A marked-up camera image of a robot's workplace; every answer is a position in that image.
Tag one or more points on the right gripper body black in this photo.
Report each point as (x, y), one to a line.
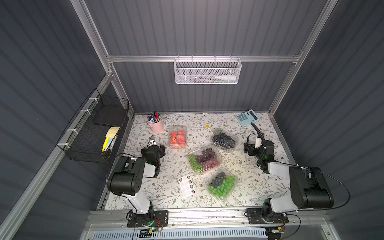
(257, 149)

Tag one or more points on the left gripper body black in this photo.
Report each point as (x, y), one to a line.
(154, 149)

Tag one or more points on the white sticker sheet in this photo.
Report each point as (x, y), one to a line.
(186, 186)

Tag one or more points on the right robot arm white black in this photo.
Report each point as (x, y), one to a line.
(309, 189)

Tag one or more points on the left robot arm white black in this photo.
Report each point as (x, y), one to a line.
(126, 178)

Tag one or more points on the clear box red fruit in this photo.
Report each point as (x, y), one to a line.
(178, 137)

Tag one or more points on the pink pen cup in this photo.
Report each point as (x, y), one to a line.
(155, 122)

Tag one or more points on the teal calculator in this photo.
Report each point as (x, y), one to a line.
(245, 119)

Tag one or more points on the clear box blueberries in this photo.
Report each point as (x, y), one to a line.
(224, 139)

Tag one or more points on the yellow sticky notes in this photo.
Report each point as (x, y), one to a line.
(112, 132)

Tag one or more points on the clear box mixed grapes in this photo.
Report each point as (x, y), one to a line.
(204, 159)

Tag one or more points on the clear box green black grapes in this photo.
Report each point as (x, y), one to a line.
(221, 184)

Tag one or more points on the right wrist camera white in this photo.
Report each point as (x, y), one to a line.
(258, 142)

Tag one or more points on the black wire wall basket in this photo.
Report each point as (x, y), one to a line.
(84, 137)

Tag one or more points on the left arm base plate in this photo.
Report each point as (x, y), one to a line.
(147, 218)

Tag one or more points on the white wire mesh basket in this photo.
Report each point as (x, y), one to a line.
(207, 71)

